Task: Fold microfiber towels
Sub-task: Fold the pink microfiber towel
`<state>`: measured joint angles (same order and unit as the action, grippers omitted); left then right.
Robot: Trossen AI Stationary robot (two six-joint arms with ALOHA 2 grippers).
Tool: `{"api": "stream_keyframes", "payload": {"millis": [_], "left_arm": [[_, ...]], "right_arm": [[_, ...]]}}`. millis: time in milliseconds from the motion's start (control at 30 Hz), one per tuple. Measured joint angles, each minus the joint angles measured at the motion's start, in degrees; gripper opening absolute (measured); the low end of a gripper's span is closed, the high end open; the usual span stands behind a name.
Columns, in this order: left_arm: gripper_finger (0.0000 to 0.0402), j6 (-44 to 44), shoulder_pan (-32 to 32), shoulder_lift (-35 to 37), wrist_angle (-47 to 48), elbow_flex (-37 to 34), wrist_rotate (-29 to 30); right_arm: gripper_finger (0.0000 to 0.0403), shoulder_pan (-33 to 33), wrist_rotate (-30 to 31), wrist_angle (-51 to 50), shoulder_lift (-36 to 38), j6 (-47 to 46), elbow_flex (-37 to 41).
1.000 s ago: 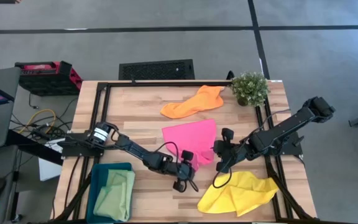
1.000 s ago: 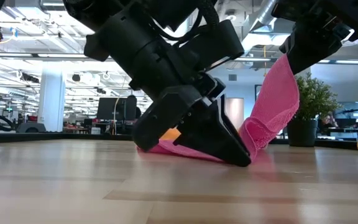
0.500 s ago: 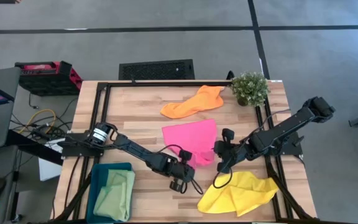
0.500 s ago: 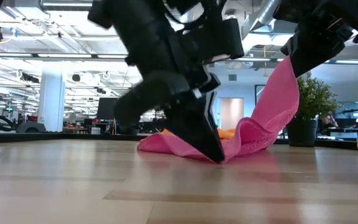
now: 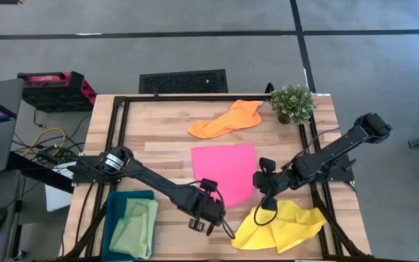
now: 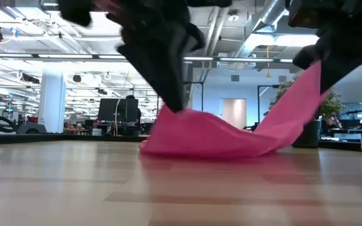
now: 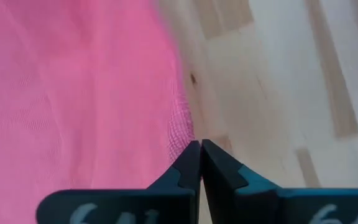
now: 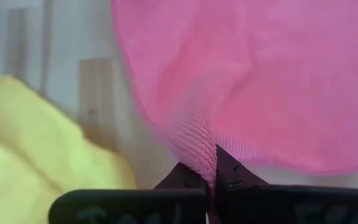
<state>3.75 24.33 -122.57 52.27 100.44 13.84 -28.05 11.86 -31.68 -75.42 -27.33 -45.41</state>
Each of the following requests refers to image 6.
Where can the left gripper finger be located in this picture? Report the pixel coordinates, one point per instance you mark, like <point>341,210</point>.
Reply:
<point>165,69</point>

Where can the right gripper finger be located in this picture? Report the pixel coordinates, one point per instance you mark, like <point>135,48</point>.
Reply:
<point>306,58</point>
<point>341,53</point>

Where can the pink microfiber towel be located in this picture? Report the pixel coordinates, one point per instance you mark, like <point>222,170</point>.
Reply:
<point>206,135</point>

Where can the person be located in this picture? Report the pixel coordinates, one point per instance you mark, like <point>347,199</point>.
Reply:
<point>331,120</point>
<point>133,97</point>

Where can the lit desk monitor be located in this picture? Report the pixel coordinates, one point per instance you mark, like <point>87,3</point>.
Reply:
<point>354,113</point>

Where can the black office monitor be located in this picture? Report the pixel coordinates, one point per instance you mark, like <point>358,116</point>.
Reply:
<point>108,110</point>

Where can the green potted plant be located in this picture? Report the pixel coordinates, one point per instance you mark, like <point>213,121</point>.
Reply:
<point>310,135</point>

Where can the round white ceiling sensor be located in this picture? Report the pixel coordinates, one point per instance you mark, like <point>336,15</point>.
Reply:
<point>233,18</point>

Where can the black office desk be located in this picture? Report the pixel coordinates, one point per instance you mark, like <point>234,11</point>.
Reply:
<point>350,131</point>

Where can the pale pink door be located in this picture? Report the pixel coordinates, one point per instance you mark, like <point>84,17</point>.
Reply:
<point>234,113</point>

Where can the long ceiling light bar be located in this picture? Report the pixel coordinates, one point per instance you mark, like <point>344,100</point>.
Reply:
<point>64,56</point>

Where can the white building column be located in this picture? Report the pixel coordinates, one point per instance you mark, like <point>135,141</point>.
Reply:
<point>52,100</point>

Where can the grey machine base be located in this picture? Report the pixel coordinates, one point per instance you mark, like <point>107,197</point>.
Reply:
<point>31,128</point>

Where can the slanted silver ventilation duct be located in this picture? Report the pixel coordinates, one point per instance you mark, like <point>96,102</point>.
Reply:
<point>270,14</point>

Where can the grey wall vent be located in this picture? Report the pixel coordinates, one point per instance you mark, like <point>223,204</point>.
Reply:
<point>235,78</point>

